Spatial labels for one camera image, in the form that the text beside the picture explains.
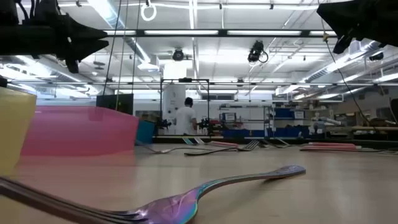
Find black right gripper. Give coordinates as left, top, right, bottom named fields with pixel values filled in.
left=316, top=0, right=398, bottom=55

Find black metal fork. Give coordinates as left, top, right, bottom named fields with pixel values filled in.
left=183, top=139, right=261, bottom=157

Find pink plastic bin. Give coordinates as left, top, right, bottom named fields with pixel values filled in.
left=20, top=105, right=140, bottom=157

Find person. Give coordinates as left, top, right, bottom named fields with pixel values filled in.
left=174, top=96, right=198, bottom=136

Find shelf with blue bins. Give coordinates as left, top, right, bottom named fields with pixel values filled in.
left=221, top=105, right=310, bottom=138

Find black camera with cable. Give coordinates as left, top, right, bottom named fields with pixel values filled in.
left=247, top=39, right=269, bottom=64

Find black aluminium table frame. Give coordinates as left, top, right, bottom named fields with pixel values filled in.
left=152, top=136, right=398, bottom=149

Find black station frame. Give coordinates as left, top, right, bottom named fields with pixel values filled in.
left=159, top=77, right=210, bottom=138

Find blue plastic bin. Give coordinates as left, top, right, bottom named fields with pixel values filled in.
left=134, top=119, right=156, bottom=146

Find wooden station table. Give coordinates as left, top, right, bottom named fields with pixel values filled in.
left=154, top=134, right=224, bottom=139

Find white cable loop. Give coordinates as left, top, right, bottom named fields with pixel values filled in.
left=140, top=1, right=157, bottom=22

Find yellow plastic bin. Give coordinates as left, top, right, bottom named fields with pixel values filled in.
left=0, top=86, right=37, bottom=175

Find long wooden workbench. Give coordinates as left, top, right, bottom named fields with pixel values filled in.
left=323, top=125, right=398, bottom=131

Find black computer case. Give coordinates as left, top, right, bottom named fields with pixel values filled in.
left=96, top=93, right=134, bottom=116

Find round black ceiling camera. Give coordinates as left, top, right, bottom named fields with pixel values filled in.
left=172, top=47, right=185, bottom=62

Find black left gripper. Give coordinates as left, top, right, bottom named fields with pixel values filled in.
left=32, top=0, right=110, bottom=75

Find black beam with light strips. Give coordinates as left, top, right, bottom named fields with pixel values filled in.
left=102, top=29, right=338, bottom=39

